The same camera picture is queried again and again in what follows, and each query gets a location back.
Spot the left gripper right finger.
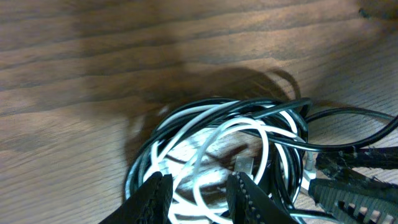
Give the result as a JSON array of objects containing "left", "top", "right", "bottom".
[{"left": 226, "top": 172, "right": 296, "bottom": 224}]

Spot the black USB cable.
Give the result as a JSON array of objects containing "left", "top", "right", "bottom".
[{"left": 124, "top": 96, "right": 398, "bottom": 224}]

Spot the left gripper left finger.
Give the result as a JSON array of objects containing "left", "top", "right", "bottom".
[{"left": 99, "top": 171, "right": 173, "bottom": 224}]

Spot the white USB cable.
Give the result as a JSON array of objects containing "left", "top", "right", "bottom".
[{"left": 124, "top": 101, "right": 317, "bottom": 224}]

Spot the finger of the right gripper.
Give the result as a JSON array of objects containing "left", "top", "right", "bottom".
[
  {"left": 315, "top": 147, "right": 397, "bottom": 187},
  {"left": 308, "top": 179, "right": 397, "bottom": 224}
]

